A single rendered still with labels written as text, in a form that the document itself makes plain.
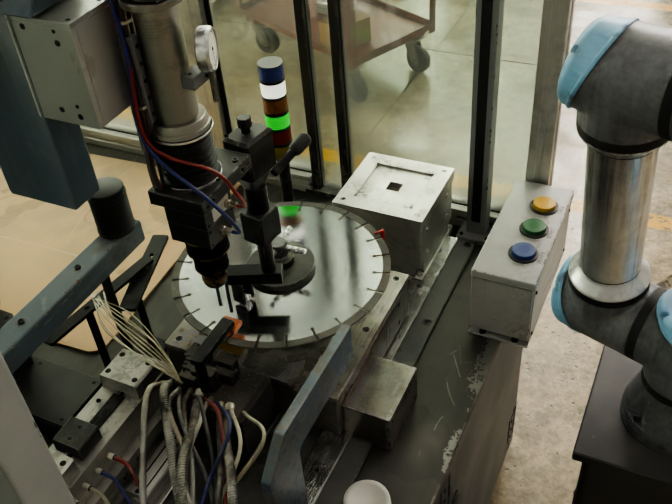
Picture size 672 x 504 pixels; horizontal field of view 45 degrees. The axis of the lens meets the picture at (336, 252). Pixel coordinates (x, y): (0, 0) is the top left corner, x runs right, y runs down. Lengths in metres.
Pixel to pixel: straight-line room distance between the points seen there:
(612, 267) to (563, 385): 1.24
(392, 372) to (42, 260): 0.82
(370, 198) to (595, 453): 0.60
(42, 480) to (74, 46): 0.47
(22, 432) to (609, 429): 1.00
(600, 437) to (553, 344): 1.17
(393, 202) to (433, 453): 0.48
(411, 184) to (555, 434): 0.98
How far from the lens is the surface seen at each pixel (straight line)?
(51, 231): 1.85
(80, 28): 0.89
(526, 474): 2.19
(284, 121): 1.47
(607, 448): 1.33
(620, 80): 0.96
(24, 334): 1.16
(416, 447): 1.29
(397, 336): 1.43
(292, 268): 1.27
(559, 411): 2.33
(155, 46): 0.91
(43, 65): 0.93
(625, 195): 1.08
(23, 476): 0.56
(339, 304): 1.22
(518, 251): 1.38
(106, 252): 1.25
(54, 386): 1.39
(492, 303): 1.39
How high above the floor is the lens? 1.80
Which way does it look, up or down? 40 degrees down
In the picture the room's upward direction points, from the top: 5 degrees counter-clockwise
